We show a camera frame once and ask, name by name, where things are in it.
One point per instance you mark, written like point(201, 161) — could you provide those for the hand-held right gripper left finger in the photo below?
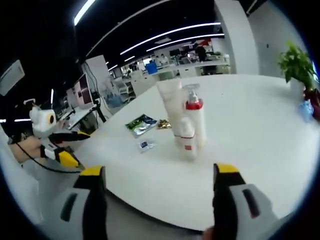
point(95, 212)

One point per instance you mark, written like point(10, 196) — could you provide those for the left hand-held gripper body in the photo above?
point(43, 121)

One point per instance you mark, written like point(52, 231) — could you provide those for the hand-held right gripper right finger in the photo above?
point(227, 212)

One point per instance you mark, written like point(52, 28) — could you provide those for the green skincare sachet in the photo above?
point(133, 123)

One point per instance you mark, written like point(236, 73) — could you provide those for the small clear skincare sachet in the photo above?
point(147, 146)

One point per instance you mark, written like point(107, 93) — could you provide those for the small white skincare bottle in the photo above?
point(188, 140)

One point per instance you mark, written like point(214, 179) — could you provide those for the white red-collar pump skincare bottle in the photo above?
point(200, 125)

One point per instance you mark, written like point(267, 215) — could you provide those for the gold skincare sachet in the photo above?
point(164, 124)

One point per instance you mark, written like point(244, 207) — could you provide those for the white skincare tube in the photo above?
point(172, 107)

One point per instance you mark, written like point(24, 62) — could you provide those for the person's right hand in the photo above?
point(210, 235)

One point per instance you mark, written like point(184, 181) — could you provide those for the black tripod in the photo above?
point(100, 112)

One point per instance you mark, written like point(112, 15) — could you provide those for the white ceiling unit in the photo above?
point(12, 77)

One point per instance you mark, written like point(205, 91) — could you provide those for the white office chair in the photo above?
point(125, 90)

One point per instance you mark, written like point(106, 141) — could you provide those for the blue bin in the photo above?
point(151, 68)

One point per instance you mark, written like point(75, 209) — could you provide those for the ceiling light strip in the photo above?
point(175, 30)
point(187, 40)
point(83, 12)

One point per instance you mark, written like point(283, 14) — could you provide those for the blue plastic bag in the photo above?
point(305, 110)

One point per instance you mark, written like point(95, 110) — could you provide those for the white office counter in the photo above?
point(190, 65)

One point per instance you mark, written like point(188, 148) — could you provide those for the potted green plant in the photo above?
point(297, 65)

